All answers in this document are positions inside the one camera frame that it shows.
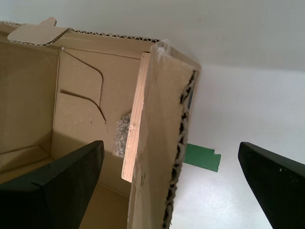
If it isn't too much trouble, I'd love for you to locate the pinkish granite rock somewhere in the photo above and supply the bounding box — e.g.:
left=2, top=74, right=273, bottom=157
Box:
left=112, top=113, right=132, bottom=159

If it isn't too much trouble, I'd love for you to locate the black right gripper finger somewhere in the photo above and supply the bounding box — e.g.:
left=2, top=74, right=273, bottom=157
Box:
left=0, top=140, right=105, bottom=229
left=237, top=141, right=305, bottom=229

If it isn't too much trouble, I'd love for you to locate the cardboard box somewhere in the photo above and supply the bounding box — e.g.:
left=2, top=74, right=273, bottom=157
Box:
left=0, top=16, right=202, bottom=229

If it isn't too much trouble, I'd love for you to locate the light wooden block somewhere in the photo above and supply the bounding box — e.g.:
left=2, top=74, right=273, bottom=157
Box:
left=121, top=52, right=152, bottom=184

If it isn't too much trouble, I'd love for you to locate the green tape strip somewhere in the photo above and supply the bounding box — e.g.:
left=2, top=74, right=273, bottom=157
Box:
left=182, top=144, right=222, bottom=172

